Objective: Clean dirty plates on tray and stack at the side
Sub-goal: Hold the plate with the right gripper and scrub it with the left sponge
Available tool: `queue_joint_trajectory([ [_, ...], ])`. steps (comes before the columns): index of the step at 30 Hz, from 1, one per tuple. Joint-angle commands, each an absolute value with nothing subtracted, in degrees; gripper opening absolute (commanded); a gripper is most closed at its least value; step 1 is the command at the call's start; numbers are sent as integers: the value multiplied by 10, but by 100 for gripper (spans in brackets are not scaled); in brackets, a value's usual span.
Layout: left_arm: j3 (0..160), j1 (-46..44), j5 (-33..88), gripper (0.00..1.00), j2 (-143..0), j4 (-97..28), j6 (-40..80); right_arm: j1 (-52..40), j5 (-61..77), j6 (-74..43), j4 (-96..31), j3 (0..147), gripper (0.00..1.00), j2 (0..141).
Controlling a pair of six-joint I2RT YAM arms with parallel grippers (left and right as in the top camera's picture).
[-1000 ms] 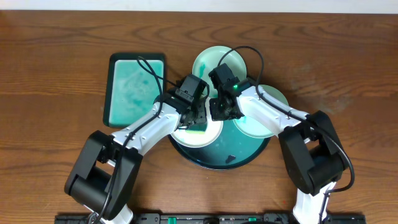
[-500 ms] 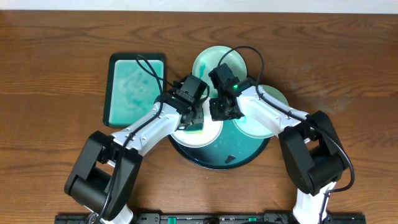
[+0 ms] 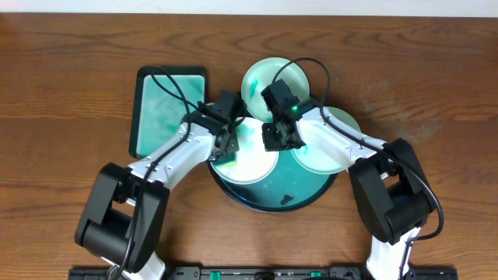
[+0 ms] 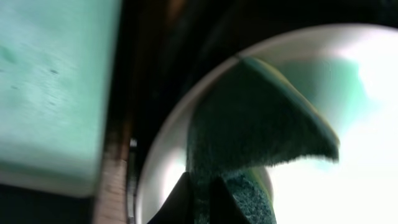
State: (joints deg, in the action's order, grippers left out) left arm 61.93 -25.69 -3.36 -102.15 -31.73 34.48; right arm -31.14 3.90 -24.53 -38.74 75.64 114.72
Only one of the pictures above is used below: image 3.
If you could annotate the white plate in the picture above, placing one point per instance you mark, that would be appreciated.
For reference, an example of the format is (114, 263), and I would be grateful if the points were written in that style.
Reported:
(251, 162)

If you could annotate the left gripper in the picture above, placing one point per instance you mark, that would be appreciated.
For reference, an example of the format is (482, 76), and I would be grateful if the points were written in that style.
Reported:
(227, 141)

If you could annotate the round dark teal tray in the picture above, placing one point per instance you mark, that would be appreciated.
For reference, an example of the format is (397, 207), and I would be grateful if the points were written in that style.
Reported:
(288, 177)

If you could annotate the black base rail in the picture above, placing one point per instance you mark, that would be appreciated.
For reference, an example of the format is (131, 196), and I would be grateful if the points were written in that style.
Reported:
(347, 273)

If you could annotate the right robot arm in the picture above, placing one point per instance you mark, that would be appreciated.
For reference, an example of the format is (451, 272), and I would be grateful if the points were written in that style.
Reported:
(393, 197)

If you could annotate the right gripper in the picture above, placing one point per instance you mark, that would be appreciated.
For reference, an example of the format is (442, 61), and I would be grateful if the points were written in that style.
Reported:
(270, 141)

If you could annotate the mint plate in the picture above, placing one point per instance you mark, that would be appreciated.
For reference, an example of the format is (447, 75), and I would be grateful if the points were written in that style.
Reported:
(313, 159)
(261, 74)

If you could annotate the rectangular green tray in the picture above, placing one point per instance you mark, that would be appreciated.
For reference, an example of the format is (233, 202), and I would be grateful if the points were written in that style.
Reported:
(158, 108)

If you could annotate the small black debris piece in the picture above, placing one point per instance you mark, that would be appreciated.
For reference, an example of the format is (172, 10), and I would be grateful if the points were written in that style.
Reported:
(286, 199)

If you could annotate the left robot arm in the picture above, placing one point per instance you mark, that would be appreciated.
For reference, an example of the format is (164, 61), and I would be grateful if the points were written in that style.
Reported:
(123, 216)

